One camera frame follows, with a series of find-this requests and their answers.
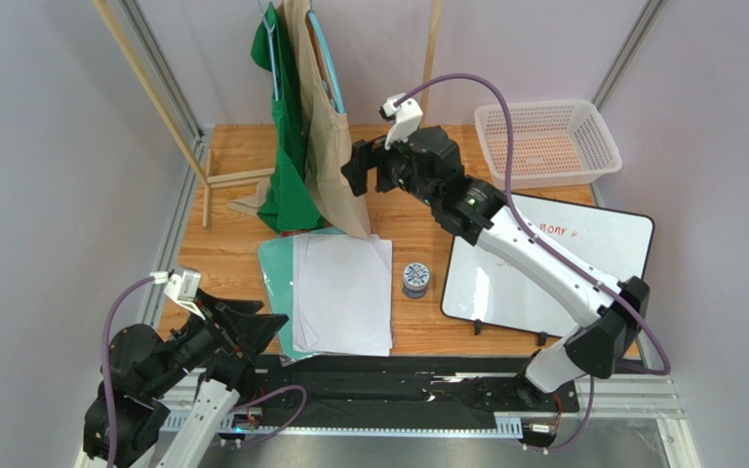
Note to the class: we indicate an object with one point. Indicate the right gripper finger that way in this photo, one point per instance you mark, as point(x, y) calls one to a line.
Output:
point(356, 174)
point(366, 153)

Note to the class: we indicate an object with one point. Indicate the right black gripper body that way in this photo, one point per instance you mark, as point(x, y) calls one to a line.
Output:
point(381, 168)

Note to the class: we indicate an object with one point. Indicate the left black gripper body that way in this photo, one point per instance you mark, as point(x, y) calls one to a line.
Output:
point(207, 334)

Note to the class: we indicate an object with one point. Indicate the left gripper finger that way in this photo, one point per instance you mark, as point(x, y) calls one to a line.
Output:
point(238, 307)
point(257, 331)

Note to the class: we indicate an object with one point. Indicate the beige t shirt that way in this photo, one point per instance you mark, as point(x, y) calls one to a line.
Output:
point(328, 141)

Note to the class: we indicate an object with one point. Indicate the light blue hanger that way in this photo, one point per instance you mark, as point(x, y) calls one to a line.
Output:
point(326, 66)

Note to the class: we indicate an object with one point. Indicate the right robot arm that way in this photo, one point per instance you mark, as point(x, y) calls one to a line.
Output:
point(608, 312)

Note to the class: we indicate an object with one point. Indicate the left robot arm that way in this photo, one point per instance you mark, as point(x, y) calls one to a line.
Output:
point(124, 421)

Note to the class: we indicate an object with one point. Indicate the green t shirt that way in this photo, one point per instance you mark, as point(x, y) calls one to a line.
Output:
point(287, 206)

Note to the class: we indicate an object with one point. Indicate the teal plastic folder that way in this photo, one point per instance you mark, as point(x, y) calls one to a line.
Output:
point(276, 262)

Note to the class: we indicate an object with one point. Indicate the white paper stack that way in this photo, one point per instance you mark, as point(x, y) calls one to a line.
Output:
point(343, 295)

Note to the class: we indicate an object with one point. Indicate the small round tin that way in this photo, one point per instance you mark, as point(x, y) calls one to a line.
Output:
point(416, 279)

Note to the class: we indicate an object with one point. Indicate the white plastic basket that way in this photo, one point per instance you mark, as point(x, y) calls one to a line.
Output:
point(560, 143)

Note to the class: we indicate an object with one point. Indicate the white whiteboard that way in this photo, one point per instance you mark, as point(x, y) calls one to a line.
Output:
point(482, 287)

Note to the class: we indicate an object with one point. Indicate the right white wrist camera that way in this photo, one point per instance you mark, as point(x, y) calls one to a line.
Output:
point(404, 115)

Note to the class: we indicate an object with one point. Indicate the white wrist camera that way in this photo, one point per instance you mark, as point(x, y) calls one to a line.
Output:
point(404, 115)
point(180, 286)

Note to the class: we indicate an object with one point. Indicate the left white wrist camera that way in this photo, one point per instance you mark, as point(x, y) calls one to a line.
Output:
point(180, 286)

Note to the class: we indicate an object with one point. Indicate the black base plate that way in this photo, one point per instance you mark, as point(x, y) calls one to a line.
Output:
point(409, 392)

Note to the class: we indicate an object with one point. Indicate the wooden clothes rack frame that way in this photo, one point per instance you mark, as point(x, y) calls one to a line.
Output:
point(132, 33)

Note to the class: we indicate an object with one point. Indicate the blue wire hanger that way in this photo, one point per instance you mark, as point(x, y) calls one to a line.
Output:
point(269, 34)

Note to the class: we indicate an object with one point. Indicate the aluminium frame rail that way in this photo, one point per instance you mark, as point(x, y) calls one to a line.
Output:
point(632, 395)

